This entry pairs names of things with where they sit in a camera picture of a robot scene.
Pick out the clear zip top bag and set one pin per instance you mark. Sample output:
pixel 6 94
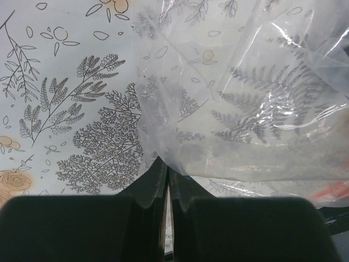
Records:
pixel 250 98

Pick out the floral table mat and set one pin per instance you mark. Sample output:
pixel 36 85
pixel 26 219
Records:
pixel 70 113

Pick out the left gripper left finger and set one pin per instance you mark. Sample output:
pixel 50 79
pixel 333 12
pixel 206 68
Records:
pixel 128 226

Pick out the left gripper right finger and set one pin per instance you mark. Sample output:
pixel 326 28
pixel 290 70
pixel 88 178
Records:
pixel 208 228

